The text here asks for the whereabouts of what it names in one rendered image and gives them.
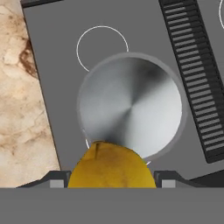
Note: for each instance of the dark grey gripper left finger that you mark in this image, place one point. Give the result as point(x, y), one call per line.
point(55, 179)

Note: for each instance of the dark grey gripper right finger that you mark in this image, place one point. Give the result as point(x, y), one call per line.
point(169, 179)

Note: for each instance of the yellow lemon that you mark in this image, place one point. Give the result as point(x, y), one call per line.
point(110, 169)

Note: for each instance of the silver metal pan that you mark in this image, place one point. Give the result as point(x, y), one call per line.
point(131, 108)

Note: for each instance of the grey hob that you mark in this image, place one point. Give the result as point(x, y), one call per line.
point(58, 35)

